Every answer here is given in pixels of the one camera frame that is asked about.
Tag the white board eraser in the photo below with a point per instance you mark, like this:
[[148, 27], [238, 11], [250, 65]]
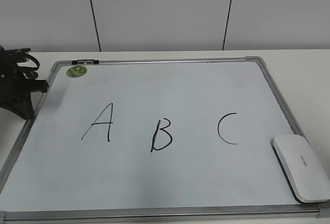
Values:
[[306, 175]]

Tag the white board with grey frame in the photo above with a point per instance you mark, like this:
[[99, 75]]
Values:
[[153, 139]]

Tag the green round magnet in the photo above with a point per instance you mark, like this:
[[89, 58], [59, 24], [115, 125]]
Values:
[[76, 71]]

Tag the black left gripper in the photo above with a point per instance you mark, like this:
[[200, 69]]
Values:
[[19, 78]]

